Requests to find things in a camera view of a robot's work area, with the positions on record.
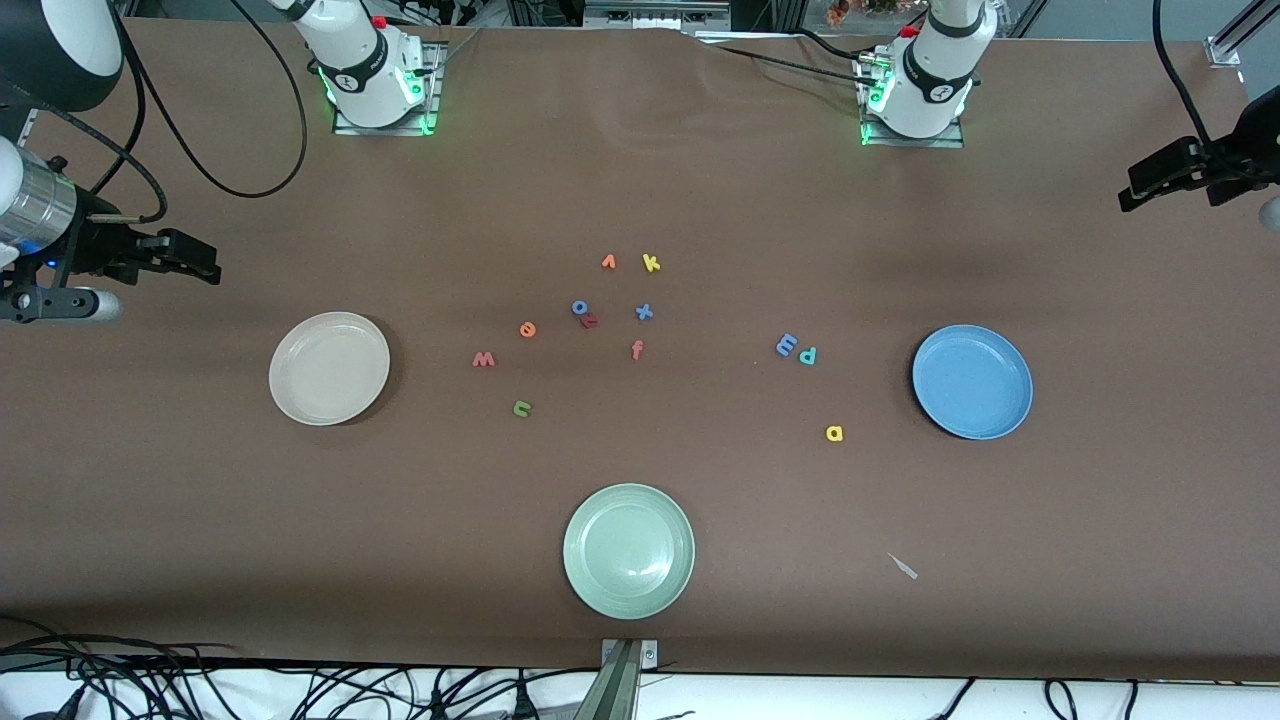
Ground orange dried flowers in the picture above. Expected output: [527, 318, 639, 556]
[826, 0, 901, 26]

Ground pale green round plate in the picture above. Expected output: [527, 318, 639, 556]
[562, 483, 696, 621]

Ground beige round plate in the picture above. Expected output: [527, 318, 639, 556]
[268, 311, 392, 427]

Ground grey metal camera post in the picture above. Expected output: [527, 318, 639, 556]
[575, 638, 659, 720]

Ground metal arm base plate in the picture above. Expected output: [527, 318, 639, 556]
[333, 40, 443, 137]
[858, 50, 966, 149]

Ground grey metal box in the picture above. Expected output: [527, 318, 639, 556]
[583, 0, 731, 31]

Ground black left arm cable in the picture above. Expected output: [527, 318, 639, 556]
[1150, 0, 1251, 166]

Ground brown paper table cover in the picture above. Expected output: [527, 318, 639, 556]
[0, 15, 1280, 683]

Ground long black table cable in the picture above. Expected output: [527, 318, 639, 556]
[712, 45, 873, 87]

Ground short black table cable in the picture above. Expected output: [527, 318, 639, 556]
[790, 28, 873, 63]

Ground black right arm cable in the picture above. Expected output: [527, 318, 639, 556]
[20, 0, 309, 226]

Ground blue round plate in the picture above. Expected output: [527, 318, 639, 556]
[911, 324, 1034, 441]

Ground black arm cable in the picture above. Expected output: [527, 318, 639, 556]
[20, 0, 309, 226]
[1150, 0, 1251, 166]

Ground black cable tangle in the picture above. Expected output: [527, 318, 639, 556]
[0, 615, 561, 720]

